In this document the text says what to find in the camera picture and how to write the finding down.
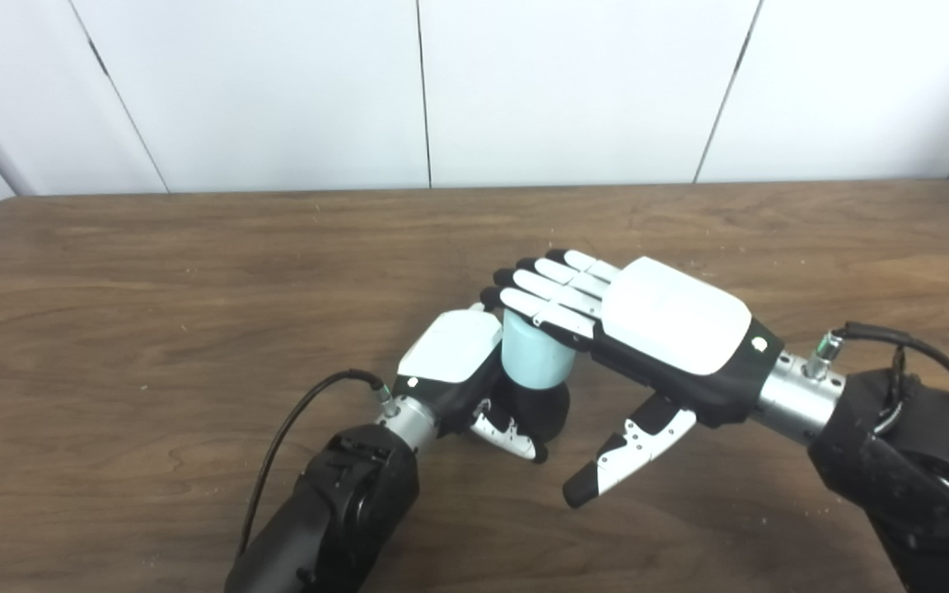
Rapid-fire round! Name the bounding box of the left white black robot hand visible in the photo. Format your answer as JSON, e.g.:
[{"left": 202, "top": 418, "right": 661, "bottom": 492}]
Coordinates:
[{"left": 392, "top": 303, "right": 549, "bottom": 464}]

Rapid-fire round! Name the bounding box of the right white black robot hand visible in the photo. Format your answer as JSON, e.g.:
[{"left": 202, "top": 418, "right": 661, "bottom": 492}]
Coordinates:
[{"left": 480, "top": 249, "right": 786, "bottom": 509}]

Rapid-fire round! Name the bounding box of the light-blue cylindrical hose piece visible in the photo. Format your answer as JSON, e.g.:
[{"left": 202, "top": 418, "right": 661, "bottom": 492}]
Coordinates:
[{"left": 501, "top": 309, "right": 578, "bottom": 391}]

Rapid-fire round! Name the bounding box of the black funnel-shaped nozzle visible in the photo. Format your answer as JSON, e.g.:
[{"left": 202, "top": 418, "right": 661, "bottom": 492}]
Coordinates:
[{"left": 487, "top": 375, "right": 572, "bottom": 446}]

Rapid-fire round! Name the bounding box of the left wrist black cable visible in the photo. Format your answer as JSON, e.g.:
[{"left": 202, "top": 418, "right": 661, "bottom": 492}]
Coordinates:
[{"left": 236, "top": 369, "right": 401, "bottom": 561}]

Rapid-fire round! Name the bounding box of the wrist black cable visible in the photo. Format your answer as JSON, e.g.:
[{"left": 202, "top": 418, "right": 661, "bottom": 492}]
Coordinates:
[
  {"left": 804, "top": 321, "right": 949, "bottom": 421},
  {"left": 236, "top": 369, "right": 401, "bottom": 561}
]

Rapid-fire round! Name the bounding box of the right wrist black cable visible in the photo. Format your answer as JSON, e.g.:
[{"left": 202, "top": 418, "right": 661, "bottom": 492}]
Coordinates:
[{"left": 804, "top": 321, "right": 949, "bottom": 421}]

